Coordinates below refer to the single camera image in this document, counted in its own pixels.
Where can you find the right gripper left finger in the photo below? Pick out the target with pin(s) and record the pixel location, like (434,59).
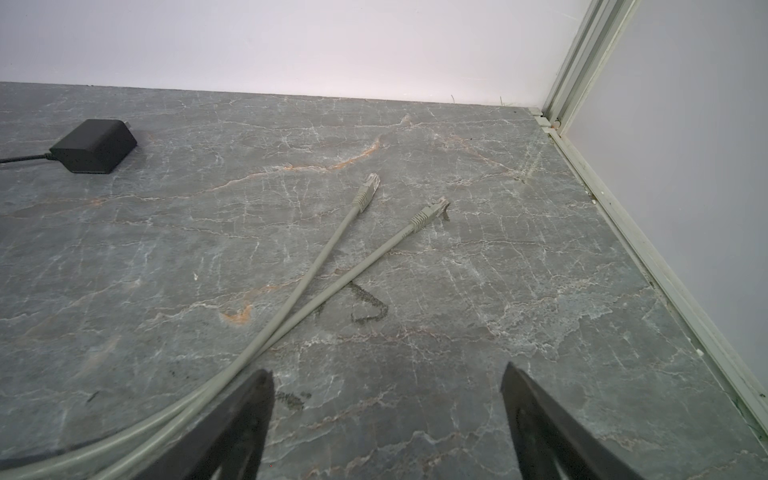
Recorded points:
(228,443)

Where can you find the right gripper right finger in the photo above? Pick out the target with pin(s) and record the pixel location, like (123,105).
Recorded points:
(549,443)

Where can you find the black cube power adapter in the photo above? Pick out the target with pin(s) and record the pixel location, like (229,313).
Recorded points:
(96,146)

